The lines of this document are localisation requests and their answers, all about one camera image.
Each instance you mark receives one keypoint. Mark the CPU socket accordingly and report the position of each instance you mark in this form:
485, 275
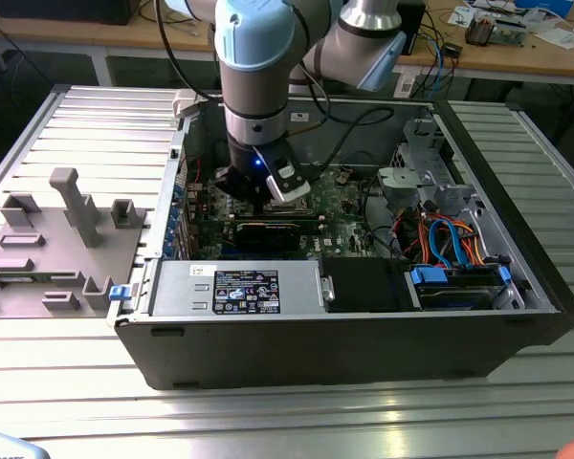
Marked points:
292, 210

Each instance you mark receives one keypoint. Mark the CPU cooler heat sink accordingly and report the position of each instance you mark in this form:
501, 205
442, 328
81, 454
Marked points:
480, 31

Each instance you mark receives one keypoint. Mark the white paper label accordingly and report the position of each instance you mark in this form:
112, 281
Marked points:
404, 88

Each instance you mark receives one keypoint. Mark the green motherboard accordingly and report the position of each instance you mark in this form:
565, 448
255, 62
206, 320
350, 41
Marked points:
344, 225

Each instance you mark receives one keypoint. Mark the wooden desk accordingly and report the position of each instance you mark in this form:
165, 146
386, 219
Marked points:
124, 38

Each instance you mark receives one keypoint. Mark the RAM slot white clips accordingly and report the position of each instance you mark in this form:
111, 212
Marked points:
311, 224

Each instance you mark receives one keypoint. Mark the white paper sheet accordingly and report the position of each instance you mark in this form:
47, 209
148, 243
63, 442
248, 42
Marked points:
459, 16
559, 38

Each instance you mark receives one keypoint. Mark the silver power supply unit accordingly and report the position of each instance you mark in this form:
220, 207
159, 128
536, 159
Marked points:
182, 287

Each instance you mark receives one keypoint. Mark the blue disk carrier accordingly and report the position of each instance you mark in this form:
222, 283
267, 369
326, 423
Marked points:
428, 277

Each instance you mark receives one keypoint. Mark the blue case latch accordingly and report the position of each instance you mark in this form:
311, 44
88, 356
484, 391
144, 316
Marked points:
118, 293

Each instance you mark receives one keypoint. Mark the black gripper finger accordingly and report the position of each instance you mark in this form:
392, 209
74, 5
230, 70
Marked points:
227, 179

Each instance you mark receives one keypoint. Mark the grey metal drive cage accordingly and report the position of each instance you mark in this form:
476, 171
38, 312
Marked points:
406, 179

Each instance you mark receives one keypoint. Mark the black PC case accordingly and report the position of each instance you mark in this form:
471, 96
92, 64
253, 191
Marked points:
315, 354

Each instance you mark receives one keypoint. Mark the black graphics card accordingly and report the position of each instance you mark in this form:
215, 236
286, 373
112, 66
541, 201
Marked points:
268, 236

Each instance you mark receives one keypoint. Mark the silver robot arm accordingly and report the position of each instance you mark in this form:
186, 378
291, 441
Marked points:
253, 81

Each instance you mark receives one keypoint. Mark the grey plastic latch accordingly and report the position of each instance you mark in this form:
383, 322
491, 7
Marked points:
184, 102

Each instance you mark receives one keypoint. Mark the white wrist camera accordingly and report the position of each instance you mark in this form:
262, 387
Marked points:
287, 179

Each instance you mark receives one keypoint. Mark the small black box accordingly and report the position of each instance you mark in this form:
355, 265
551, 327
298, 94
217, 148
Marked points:
452, 50

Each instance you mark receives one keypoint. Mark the green RAM stick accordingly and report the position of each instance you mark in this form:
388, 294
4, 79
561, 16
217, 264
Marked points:
9, 278

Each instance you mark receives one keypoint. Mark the grey parts rack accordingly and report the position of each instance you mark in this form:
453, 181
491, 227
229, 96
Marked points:
52, 248

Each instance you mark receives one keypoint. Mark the hard disk drive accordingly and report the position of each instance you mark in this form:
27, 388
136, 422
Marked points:
459, 299

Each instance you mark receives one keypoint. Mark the grey electronic device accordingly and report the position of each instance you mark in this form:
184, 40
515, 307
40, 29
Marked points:
512, 33

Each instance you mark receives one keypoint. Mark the white plastic device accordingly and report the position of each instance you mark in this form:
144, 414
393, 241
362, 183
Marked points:
5, 444

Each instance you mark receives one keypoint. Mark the blue box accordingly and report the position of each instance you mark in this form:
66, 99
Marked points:
545, 6

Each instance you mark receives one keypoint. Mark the black upright box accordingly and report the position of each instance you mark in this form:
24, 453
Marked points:
417, 24

